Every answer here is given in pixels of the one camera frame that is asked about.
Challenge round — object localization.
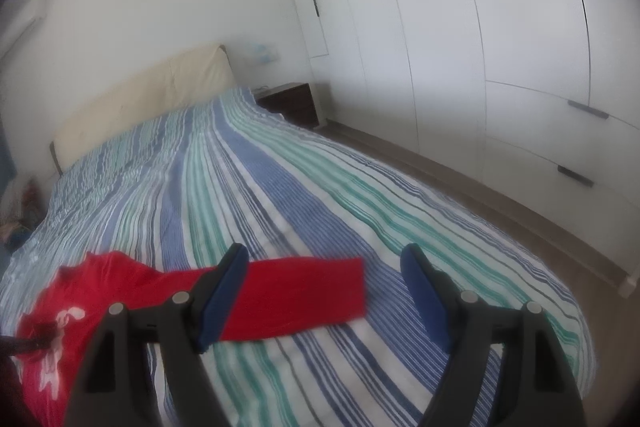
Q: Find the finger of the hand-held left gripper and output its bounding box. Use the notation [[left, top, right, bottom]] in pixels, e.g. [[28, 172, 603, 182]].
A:
[[0, 332, 57, 356]]

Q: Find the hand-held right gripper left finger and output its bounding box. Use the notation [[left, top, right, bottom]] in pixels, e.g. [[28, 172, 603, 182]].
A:
[[62, 243, 249, 427]]

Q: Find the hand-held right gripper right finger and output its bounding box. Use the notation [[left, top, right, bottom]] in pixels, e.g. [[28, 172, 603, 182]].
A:
[[400, 243, 586, 427]]

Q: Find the red shirt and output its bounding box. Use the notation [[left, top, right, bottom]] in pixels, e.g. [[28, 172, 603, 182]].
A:
[[14, 251, 366, 427]]

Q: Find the striped bedspread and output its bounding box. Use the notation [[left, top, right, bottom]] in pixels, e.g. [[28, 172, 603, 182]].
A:
[[0, 87, 598, 427]]

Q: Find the dark wooden nightstand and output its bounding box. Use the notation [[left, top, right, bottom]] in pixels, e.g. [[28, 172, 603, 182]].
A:
[[256, 82, 321, 130]]

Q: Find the cream pillow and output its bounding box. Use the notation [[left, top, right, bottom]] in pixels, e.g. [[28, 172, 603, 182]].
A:
[[50, 44, 238, 175]]

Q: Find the white wardrobe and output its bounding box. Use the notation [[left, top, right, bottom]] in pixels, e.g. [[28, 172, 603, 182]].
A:
[[267, 0, 640, 278]]

